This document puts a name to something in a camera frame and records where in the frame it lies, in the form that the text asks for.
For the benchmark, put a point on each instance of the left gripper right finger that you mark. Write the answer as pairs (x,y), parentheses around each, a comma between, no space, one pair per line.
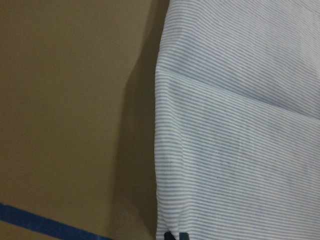
(183,236)

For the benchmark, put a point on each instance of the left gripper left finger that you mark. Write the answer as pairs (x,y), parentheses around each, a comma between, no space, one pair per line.
(169,236)

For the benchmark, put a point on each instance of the light blue striped shirt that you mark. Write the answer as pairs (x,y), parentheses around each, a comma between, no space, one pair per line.
(237,120)

